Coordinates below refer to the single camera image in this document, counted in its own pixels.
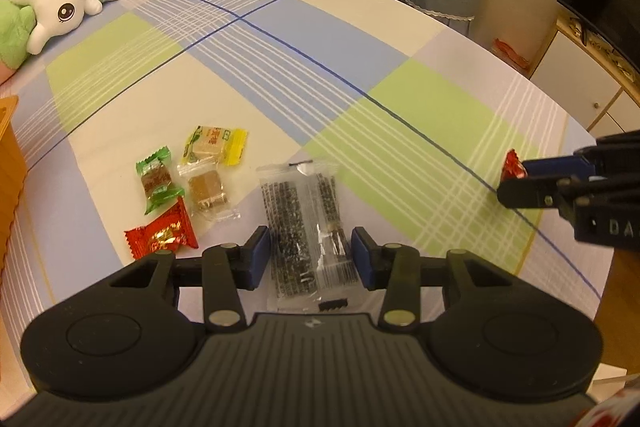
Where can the small red foil candy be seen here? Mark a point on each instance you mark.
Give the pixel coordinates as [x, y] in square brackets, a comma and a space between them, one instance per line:
[512, 164]

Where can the clear packet of dark bars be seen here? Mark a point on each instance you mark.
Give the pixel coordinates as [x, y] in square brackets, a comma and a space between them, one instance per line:
[292, 217]

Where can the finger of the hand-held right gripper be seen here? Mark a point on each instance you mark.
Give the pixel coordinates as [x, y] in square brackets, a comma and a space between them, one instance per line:
[555, 167]
[530, 193]

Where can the orange plastic tray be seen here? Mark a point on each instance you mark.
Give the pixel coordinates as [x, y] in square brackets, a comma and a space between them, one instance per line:
[10, 167]

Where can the pink carrot plush toy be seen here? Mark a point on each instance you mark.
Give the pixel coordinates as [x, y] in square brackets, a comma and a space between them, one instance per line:
[12, 32]

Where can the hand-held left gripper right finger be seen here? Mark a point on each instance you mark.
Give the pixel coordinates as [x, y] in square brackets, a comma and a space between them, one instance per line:
[362, 257]

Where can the checked tablecloth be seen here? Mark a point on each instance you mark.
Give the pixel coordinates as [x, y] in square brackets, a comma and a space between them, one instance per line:
[300, 57]

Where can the red snack packet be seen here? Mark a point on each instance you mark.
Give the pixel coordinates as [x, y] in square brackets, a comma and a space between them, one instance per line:
[160, 232]

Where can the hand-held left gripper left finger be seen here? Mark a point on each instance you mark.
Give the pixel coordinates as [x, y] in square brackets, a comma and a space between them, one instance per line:
[259, 257]

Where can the red white printed cloth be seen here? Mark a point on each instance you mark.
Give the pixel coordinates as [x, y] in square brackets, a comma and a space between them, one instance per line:
[617, 414]

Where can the clear brown candy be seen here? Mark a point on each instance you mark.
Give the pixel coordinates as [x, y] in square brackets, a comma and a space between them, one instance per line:
[205, 189]

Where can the white cabinet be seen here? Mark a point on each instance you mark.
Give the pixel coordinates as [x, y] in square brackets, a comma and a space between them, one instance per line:
[575, 77]

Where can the red paper decoration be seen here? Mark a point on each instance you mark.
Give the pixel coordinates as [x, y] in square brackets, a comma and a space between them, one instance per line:
[510, 52]

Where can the yellow green snack packet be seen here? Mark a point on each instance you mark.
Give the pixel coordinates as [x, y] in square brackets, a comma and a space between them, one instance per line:
[212, 146]

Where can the green candy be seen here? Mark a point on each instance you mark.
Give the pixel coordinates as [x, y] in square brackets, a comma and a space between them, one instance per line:
[156, 179]

